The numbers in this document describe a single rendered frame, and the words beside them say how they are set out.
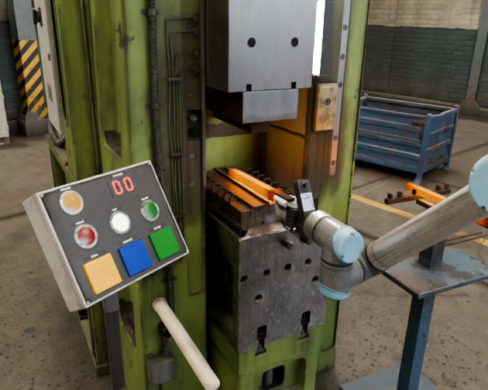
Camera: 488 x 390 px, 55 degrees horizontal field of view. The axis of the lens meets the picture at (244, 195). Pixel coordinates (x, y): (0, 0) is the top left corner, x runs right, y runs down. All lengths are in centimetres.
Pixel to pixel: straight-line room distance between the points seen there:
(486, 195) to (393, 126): 421
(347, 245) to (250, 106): 51
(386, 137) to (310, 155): 348
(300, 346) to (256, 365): 19
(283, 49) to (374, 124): 385
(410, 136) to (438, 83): 456
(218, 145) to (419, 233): 99
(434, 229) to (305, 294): 66
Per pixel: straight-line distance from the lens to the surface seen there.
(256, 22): 143
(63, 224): 114
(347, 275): 134
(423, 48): 976
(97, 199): 120
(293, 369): 203
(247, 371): 182
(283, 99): 150
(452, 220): 123
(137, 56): 144
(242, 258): 153
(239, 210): 154
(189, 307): 179
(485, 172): 99
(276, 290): 167
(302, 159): 181
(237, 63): 141
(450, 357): 269
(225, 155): 200
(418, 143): 509
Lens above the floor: 157
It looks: 21 degrees down
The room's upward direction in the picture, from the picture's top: 1 degrees clockwise
